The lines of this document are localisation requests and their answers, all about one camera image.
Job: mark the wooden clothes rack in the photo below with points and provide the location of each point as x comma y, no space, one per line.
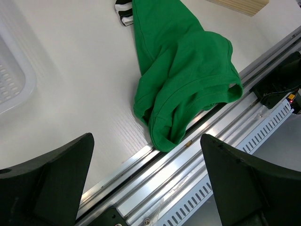
247,7

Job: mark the striped black white tank top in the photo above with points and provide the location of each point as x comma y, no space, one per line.
124,10

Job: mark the aluminium mounting rail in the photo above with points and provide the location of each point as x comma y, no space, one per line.
131,196

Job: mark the green tank top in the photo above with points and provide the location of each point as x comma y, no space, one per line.
184,69

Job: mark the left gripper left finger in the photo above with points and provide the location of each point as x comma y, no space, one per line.
46,190

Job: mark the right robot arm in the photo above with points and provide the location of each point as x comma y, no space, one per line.
282,81

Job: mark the white plastic basket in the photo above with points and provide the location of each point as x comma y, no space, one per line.
18,79

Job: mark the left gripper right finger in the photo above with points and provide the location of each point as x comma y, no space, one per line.
249,191

